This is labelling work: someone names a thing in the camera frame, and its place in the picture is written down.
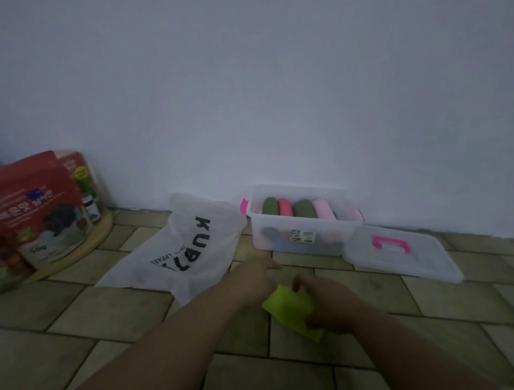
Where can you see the person's right forearm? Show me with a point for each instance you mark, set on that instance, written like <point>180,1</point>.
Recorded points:
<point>413,355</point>

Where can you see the pink rolled cloth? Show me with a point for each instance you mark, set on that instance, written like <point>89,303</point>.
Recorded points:
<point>324,209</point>

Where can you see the person's left hand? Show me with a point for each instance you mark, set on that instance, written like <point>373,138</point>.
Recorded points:
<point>251,280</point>

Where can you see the yellow-green cloth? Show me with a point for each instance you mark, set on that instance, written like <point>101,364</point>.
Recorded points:
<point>290,310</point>

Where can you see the round wooden tray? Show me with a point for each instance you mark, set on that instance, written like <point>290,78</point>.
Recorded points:
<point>86,241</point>

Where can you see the clear plastic storage box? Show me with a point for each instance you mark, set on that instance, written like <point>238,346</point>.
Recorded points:
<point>299,237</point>

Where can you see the person's left forearm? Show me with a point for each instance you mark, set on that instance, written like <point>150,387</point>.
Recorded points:
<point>176,343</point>

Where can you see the red rolled cloth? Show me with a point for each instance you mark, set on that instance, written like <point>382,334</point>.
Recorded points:
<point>285,207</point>

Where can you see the sticker label on box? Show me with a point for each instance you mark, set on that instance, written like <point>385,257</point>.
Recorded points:
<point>302,236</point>

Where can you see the person's right thumb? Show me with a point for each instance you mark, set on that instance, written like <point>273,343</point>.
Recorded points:
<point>299,280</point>

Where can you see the white printed fabric bag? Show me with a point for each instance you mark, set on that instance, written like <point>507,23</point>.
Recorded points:
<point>182,251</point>

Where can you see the dark green rolled cloth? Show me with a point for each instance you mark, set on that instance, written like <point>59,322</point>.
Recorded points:
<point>270,206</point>
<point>305,209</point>

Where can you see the red printed snack box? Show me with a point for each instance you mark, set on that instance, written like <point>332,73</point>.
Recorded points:
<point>38,213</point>

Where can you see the person's right hand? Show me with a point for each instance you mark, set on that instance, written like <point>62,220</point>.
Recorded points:
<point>327,303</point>

